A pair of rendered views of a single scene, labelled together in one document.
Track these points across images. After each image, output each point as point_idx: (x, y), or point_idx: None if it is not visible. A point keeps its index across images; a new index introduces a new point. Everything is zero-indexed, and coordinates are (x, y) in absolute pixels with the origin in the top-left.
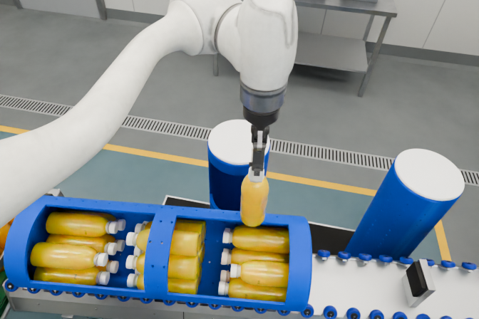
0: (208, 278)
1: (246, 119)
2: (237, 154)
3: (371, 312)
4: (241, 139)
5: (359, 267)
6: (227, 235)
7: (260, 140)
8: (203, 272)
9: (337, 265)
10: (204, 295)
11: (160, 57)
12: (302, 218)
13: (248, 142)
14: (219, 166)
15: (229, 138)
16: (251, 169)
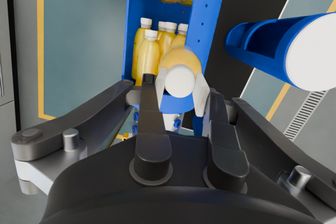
0: (167, 10)
1: (64, 212)
2: (304, 51)
3: (136, 128)
4: (326, 59)
5: (170, 129)
6: (184, 28)
7: (39, 182)
8: (173, 5)
9: (173, 115)
10: (148, 6)
11: None
12: (184, 109)
13: (318, 66)
14: (295, 27)
15: (335, 42)
16: (123, 80)
